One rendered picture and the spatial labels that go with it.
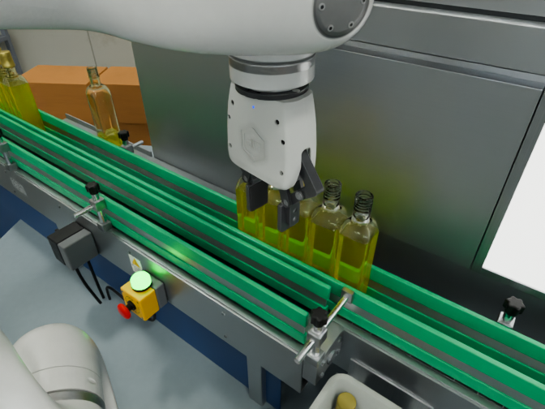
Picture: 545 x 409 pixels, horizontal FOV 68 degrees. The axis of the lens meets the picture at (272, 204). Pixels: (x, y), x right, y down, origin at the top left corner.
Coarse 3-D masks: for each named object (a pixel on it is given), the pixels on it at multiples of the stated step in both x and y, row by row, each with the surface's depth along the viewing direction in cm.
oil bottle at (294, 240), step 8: (304, 200) 73; (312, 200) 73; (304, 208) 72; (312, 208) 73; (304, 216) 73; (296, 224) 75; (304, 224) 74; (288, 232) 77; (296, 232) 76; (304, 232) 75; (288, 240) 79; (296, 240) 77; (304, 240) 76; (288, 248) 80; (296, 248) 78; (304, 248) 77; (296, 256) 80; (304, 256) 78
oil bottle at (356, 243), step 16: (352, 224) 68; (368, 224) 68; (352, 240) 68; (368, 240) 67; (336, 256) 73; (352, 256) 70; (368, 256) 71; (336, 272) 75; (352, 272) 72; (368, 272) 75
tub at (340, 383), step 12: (336, 384) 72; (348, 384) 72; (360, 384) 71; (324, 396) 70; (336, 396) 75; (360, 396) 72; (372, 396) 70; (312, 408) 68; (324, 408) 71; (360, 408) 73; (372, 408) 71; (384, 408) 69; (396, 408) 68
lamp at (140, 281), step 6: (132, 276) 91; (138, 276) 90; (144, 276) 90; (132, 282) 89; (138, 282) 89; (144, 282) 90; (150, 282) 91; (132, 288) 90; (138, 288) 90; (144, 288) 90
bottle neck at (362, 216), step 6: (360, 192) 66; (366, 192) 66; (354, 198) 66; (360, 198) 65; (366, 198) 67; (372, 198) 65; (354, 204) 66; (360, 204) 65; (366, 204) 65; (354, 210) 67; (360, 210) 66; (366, 210) 66; (354, 216) 67; (360, 216) 66; (366, 216) 66; (360, 222) 67; (366, 222) 67
